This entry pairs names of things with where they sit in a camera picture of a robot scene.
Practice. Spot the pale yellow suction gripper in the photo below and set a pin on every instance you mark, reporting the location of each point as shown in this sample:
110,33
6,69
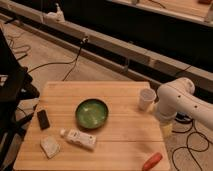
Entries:
166,129

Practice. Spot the black eraser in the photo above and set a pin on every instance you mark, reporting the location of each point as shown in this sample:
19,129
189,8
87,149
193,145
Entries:
43,119

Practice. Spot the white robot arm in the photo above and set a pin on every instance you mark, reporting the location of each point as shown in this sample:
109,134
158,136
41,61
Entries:
177,97

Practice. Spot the white sponge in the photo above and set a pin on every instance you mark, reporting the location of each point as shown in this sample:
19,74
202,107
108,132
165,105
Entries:
50,146

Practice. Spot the orange carrot toy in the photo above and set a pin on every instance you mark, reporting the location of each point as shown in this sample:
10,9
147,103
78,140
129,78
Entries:
152,161

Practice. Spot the white paper cup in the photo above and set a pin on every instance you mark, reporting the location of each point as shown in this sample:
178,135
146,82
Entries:
146,98

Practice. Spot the green bowl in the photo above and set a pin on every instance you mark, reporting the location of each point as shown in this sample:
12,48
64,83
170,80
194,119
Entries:
91,113

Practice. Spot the white plastic bottle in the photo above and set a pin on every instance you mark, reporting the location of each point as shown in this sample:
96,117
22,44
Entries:
79,138

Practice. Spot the white object on ledge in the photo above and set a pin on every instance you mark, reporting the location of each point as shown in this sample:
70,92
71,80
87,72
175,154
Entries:
57,16

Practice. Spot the black tripod stand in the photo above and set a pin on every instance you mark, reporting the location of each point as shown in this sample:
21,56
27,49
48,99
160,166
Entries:
18,86

